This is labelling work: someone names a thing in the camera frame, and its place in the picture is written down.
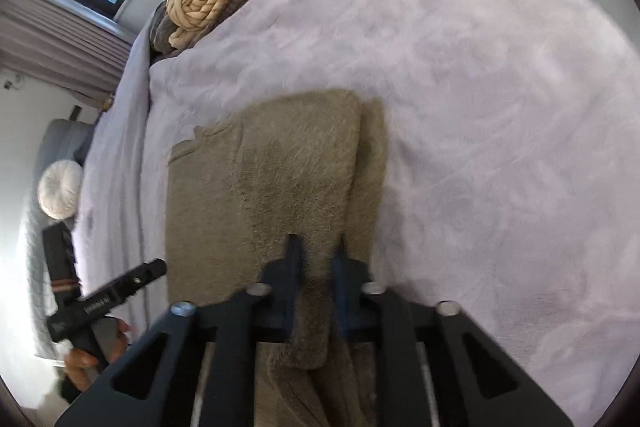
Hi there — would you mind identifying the person's left hand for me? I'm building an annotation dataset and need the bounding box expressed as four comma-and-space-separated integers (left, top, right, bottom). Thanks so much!
64, 316, 134, 394

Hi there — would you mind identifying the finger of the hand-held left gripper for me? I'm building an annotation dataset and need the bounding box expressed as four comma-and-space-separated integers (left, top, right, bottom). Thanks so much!
80, 258, 168, 308

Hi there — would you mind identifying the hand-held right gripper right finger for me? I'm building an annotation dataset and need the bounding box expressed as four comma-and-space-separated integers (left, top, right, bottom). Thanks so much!
332, 236, 575, 427

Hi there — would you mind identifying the grey upholstered headboard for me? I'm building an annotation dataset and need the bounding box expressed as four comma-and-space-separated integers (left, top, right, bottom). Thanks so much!
19, 119, 97, 360

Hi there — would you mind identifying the white round cushion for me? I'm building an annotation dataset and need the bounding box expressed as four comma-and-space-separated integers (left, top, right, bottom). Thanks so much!
39, 160, 84, 218

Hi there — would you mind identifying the lavender duvet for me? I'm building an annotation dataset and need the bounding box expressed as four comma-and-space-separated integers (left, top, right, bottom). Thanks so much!
79, 27, 171, 323

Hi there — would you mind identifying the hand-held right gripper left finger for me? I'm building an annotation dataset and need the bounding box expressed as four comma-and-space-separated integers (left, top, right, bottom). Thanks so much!
54, 233, 304, 427

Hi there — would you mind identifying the lavender fuzzy blanket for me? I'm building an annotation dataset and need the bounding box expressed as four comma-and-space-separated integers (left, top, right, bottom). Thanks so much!
140, 0, 637, 427

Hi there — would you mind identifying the grey pleated curtain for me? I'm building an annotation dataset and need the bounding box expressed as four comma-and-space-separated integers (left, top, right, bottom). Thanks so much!
0, 0, 134, 108

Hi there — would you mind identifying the olive fuzzy sweater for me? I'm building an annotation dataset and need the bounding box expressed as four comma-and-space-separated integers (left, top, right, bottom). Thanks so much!
165, 88, 389, 427

